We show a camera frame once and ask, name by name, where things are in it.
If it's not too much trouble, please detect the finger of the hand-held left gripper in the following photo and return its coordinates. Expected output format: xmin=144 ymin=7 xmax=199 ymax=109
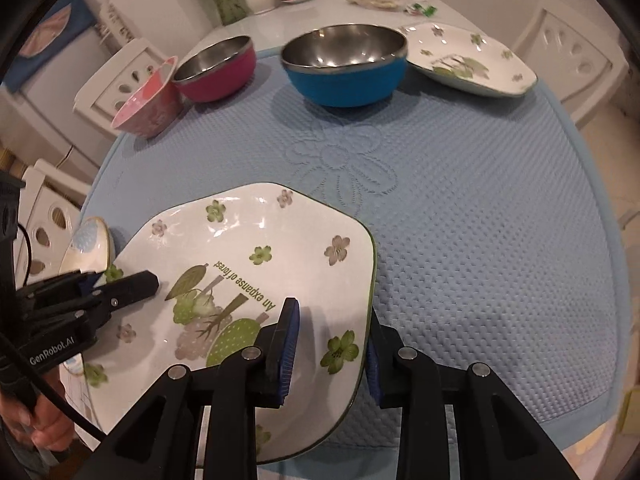
xmin=75 ymin=270 xmax=162 ymax=331
xmin=15 ymin=269 xmax=107 ymax=308

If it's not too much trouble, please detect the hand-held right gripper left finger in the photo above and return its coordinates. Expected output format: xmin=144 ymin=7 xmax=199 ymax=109
xmin=92 ymin=297 xmax=301 ymax=480

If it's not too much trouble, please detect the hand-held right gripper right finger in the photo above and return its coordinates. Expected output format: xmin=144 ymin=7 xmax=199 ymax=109
xmin=365 ymin=305 xmax=571 ymax=480

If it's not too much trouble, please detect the white floral plate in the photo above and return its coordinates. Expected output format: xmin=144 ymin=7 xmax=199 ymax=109
xmin=404 ymin=22 xmax=538 ymax=98
xmin=82 ymin=181 xmax=377 ymax=465

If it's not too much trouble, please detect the blue steel bowl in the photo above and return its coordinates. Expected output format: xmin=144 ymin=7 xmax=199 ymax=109
xmin=280 ymin=25 xmax=408 ymax=108

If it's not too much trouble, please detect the person's left hand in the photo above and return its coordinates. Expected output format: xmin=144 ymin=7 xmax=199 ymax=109
xmin=0 ymin=382 xmax=68 ymax=461

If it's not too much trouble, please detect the small light blue bowl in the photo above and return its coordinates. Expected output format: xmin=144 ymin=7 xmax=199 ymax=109
xmin=59 ymin=216 xmax=117 ymax=276

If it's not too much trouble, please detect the white dining chair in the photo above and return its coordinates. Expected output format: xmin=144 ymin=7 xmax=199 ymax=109
xmin=14 ymin=159 xmax=92 ymax=281
xmin=74 ymin=37 xmax=176 ymax=137
xmin=510 ymin=5 xmax=630 ymax=127

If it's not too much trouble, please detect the white refrigerator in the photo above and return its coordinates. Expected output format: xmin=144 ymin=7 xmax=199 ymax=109
xmin=0 ymin=25 xmax=112 ymax=173

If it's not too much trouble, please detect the pink plastic bowl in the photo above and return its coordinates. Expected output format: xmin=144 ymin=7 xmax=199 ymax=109
xmin=111 ymin=56 xmax=183 ymax=140

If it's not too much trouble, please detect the light blue quilted mat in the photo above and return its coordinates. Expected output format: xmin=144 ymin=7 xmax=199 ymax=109
xmin=80 ymin=45 xmax=628 ymax=480

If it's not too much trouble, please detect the magenta steel bowl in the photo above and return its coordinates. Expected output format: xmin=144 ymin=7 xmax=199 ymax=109
xmin=172 ymin=35 xmax=258 ymax=104

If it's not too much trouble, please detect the black cable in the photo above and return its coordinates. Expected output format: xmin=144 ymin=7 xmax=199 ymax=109
xmin=0 ymin=330 xmax=108 ymax=445

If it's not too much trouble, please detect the blue wall poster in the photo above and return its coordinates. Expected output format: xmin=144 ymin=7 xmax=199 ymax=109
xmin=4 ymin=0 xmax=98 ymax=92

